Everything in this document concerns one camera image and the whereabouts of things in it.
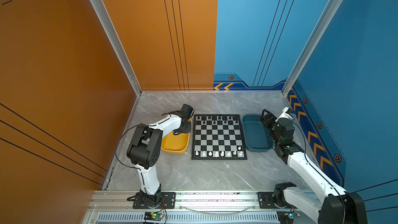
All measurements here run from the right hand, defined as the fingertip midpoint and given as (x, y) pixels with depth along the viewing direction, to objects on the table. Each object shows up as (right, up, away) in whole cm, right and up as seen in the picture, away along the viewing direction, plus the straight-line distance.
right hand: (264, 112), depth 82 cm
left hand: (-45, -10, +16) cm, 49 cm away
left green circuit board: (-56, -47, -11) cm, 74 cm away
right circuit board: (+6, -48, -11) cm, 49 cm away
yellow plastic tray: (-49, -19, +9) cm, 54 cm away
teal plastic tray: (+1, -16, +14) cm, 21 cm away
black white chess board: (-24, -15, +12) cm, 31 cm away
